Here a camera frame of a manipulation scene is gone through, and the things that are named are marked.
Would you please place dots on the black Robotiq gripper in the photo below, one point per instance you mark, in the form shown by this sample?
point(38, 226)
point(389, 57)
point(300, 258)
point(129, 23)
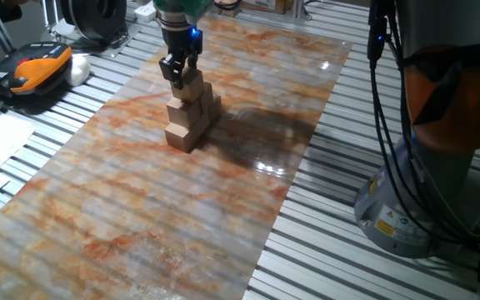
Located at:
point(179, 39)

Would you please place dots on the wooden cube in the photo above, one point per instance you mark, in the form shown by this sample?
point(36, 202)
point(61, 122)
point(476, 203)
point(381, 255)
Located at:
point(181, 112)
point(207, 96)
point(179, 137)
point(190, 85)
point(216, 107)
point(203, 124)

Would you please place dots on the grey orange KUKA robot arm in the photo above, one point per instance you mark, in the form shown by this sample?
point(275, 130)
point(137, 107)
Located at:
point(444, 125)

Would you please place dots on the person hand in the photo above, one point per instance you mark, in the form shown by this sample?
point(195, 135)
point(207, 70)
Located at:
point(20, 2)

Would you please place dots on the white power strip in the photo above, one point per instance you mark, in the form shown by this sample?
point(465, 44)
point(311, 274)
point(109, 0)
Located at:
point(145, 11)

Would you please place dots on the spare wooden block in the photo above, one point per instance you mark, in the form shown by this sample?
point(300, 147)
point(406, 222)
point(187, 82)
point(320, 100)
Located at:
point(229, 10)

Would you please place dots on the black round spool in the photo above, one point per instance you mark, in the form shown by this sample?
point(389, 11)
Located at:
point(94, 16)

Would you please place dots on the white computer mouse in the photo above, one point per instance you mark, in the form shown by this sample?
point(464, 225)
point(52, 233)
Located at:
point(77, 70)

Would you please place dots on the brown cardboard box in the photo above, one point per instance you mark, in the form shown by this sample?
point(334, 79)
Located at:
point(267, 4)

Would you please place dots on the thin metal stand leg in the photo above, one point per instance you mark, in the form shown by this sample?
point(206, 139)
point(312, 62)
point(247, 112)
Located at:
point(50, 16)

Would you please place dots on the orange marble pattern mat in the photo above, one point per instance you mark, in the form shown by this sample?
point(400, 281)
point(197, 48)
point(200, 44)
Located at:
point(161, 208)

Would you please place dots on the orange black teach pendant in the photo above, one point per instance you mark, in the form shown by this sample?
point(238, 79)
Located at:
point(31, 68)

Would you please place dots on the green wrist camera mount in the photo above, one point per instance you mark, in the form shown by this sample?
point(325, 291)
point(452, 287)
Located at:
point(181, 6)

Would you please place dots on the aluminium frame beam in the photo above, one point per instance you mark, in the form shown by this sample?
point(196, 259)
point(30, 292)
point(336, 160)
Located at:
point(298, 8)

